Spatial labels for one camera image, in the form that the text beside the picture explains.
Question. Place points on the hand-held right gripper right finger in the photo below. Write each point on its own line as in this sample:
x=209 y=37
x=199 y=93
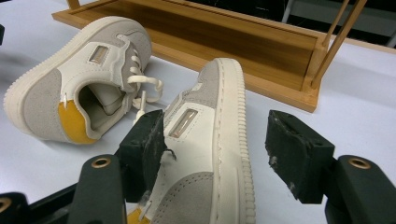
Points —
x=299 y=155

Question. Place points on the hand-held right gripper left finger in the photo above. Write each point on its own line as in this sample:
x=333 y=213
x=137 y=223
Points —
x=140 y=155

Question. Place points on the grey white sneaker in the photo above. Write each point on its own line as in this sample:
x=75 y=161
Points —
x=199 y=140
x=43 y=102

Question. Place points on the wooden shoe rack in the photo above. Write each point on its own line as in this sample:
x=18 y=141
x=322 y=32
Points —
x=249 y=53

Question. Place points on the white table sheet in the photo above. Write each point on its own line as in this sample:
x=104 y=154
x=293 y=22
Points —
x=358 y=93

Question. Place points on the grey metal post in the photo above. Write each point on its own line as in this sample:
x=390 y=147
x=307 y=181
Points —
x=288 y=9

